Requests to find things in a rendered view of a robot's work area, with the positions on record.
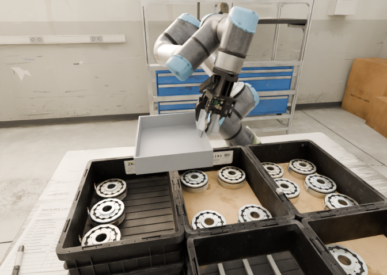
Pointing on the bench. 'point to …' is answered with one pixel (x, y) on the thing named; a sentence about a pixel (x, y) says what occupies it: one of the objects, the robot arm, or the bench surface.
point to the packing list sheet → (40, 243)
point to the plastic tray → (170, 144)
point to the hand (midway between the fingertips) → (203, 132)
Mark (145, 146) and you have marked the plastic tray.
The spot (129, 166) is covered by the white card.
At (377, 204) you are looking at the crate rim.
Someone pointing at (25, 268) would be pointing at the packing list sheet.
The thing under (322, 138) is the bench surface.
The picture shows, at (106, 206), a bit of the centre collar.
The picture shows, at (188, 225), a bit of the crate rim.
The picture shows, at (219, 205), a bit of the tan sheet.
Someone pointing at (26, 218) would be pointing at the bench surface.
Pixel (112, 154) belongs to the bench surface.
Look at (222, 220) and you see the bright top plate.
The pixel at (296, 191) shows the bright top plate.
